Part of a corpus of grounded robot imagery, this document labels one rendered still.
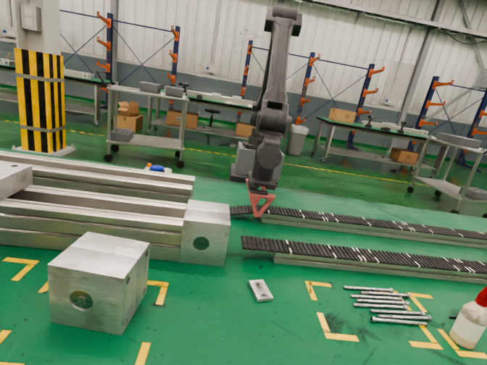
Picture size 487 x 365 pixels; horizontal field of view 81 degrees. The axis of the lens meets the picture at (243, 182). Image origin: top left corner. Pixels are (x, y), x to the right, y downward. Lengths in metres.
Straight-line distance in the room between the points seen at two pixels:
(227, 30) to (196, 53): 1.00
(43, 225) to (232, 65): 7.79
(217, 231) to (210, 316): 0.15
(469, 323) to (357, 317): 0.17
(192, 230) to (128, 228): 0.12
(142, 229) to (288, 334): 0.32
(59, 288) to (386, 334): 0.50
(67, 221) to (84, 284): 0.21
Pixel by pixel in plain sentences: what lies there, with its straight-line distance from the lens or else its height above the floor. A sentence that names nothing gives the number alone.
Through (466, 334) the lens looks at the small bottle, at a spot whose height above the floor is 0.81.
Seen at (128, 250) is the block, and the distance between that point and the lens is 0.46.
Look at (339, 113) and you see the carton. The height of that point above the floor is 0.93.
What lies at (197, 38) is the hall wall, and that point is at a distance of 8.34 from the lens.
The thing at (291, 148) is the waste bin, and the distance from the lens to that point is 5.72.
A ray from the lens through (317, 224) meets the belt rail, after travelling 0.86.
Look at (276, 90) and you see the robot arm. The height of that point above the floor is 1.13.
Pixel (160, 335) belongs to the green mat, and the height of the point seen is 0.78.
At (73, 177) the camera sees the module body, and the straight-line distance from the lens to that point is 0.80.
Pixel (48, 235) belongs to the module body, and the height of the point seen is 0.81.
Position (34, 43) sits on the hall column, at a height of 1.18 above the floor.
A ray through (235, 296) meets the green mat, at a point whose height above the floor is 0.78.
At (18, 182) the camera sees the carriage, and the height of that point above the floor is 0.88.
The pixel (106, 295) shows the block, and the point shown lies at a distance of 0.44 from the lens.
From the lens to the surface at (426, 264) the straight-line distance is 0.81.
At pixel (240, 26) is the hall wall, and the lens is 8.34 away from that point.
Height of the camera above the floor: 1.13
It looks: 18 degrees down
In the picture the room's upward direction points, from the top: 10 degrees clockwise
